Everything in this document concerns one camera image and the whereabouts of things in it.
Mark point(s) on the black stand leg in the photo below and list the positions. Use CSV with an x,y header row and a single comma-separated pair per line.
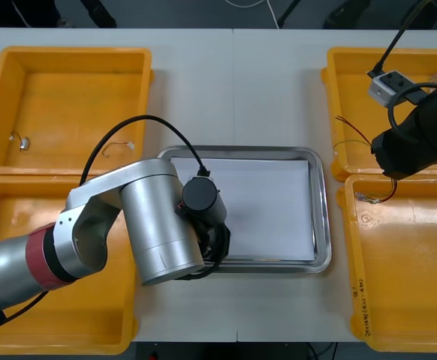
x,y
290,11

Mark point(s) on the yellow-orange bin with handwriting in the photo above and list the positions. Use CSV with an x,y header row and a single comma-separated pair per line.
x,y
410,281

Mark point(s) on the yellow-orange plastic bin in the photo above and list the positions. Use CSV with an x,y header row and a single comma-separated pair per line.
x,y
72,93
91,318
353,93

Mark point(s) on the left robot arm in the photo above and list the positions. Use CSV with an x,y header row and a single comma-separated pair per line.
x,y
154,217

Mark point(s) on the white paper sheet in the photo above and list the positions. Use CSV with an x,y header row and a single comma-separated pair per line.
x,y
271,210

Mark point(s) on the steel tray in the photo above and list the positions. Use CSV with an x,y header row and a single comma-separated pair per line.
x,y
325,210

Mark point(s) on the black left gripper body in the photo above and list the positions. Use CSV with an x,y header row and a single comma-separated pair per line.
x,y
218,240

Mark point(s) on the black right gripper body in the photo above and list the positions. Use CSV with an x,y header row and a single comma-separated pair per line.
x,y
398,153

